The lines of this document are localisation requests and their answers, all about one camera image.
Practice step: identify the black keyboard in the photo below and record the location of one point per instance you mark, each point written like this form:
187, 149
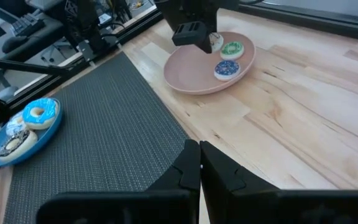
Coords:
26, 25

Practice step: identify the grey woven placemat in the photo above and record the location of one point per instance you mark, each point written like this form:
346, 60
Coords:
104, 124

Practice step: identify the white marbled icing donut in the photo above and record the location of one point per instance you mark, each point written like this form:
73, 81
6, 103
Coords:
13, 126

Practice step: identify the green icing donut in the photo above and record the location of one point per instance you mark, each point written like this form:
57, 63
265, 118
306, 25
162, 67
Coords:
238, 53

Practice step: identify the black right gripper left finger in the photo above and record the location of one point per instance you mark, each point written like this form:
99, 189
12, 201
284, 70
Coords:
120, 208

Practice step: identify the black table frame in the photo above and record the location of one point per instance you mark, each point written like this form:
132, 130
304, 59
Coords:
322, 23

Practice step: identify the chocolate icing sprinkled donut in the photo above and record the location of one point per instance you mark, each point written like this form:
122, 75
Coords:
30, 140

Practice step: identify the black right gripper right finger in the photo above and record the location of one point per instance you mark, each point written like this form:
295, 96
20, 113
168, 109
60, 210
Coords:
259, 208

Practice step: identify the blue icing donut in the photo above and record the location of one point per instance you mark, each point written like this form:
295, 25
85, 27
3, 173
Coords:
48, 107

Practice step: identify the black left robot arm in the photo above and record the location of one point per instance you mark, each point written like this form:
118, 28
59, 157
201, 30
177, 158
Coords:
84, 28

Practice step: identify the pink plate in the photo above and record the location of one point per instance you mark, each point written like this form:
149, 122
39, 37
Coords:
191, 71

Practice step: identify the white donut coloured sprinkles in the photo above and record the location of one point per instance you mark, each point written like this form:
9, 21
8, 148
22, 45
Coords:
218, 42

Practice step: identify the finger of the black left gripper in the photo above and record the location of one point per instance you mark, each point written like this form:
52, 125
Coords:
209, 45

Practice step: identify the blue plate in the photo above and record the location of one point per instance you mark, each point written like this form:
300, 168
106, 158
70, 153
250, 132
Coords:
50, 133

